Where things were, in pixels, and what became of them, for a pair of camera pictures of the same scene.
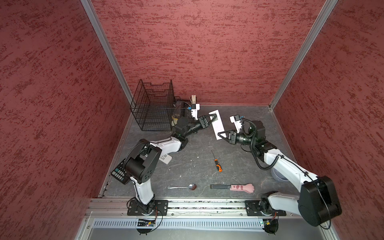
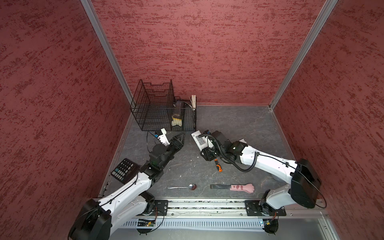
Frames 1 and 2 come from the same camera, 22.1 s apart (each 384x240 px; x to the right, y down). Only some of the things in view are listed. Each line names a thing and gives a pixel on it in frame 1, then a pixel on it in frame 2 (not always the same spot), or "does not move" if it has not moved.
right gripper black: [232, 136] -> [207, 156]
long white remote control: [217, 124] -> [202, 142]
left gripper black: [204, 123] -> [179, 144]
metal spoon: [192, 186] does not move
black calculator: [120, 174] does not move
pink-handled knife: [248, 188] does not move
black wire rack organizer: [156, 108] does not move
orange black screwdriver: [217, 164] does not move
